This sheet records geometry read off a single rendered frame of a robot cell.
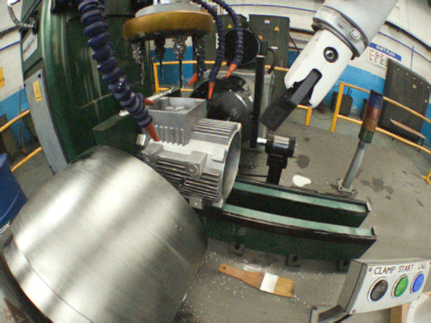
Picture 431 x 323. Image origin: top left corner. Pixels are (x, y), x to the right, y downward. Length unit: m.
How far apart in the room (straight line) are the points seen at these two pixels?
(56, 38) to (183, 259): 0.45
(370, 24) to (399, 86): 5.44
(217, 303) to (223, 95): 0.57
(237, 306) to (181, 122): 0.42
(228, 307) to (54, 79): 0.62
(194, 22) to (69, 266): 0.35
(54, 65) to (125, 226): 0.36
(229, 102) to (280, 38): 2.95
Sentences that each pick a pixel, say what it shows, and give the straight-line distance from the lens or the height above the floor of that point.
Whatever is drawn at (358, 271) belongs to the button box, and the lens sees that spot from 0.27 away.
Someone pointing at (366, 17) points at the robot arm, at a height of 1.34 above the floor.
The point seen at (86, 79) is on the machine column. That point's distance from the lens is 0.49.
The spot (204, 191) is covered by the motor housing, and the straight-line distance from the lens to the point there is 0.37.
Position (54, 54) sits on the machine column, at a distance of 0.44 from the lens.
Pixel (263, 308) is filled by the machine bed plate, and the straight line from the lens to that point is 0.48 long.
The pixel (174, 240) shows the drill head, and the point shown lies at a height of 1.10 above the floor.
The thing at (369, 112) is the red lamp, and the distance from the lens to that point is 0.72.
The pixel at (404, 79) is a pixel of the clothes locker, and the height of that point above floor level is 1.57.
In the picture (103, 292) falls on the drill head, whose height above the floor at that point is 1.13.
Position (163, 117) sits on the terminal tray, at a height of 1.13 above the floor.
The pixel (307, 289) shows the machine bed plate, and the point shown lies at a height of 0.80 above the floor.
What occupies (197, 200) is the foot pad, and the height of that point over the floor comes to 0.98.
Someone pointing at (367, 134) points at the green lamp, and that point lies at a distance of 0.74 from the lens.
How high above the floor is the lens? 1.26
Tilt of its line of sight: 35 degrees down
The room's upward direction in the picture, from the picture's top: straight up
